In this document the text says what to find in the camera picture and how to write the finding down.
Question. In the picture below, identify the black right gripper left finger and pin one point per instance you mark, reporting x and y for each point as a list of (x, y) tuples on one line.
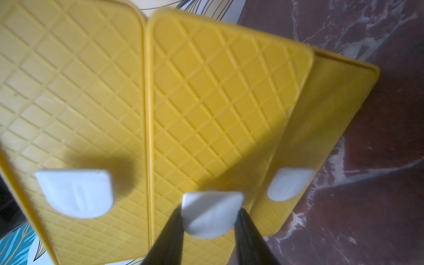
[(168, 248)]

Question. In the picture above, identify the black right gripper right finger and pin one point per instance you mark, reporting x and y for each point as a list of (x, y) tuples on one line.
[(251, 249)]

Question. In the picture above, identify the yellow drawer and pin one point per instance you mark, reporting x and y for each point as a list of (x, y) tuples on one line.
[(218, 98), (73, 97), (334, 92)]

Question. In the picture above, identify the yellow top drawer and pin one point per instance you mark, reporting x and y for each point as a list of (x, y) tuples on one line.
[(73, 97)]

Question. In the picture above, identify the yellow bottom drawer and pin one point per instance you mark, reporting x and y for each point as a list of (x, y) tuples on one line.
[(334, 92)]

